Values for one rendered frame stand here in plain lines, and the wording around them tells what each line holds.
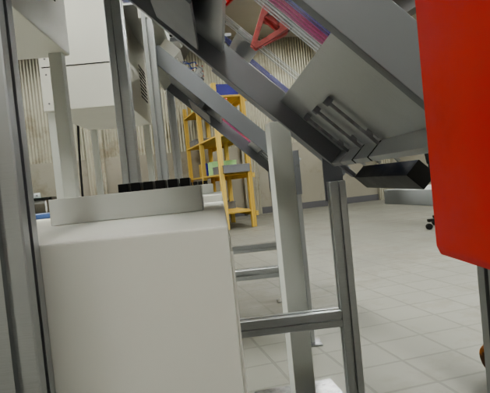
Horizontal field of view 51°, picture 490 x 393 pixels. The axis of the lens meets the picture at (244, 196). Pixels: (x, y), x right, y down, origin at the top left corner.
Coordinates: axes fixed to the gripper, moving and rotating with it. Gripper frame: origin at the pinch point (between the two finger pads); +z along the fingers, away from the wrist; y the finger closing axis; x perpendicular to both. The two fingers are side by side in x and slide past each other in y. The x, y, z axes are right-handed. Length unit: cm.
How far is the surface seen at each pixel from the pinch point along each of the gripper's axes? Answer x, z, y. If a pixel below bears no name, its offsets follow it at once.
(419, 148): 29.8, 5.3, 34.7
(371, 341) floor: 95, 37, -89
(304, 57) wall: -14, -263, -888
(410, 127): 28.9, 1.4, 26.9
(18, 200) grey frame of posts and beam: -2, 39, 53
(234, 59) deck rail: -4.0, 1.2, -19.3
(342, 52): 13.6, 1.5, 32.9
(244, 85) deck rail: 1.7, 4.4, -19.3
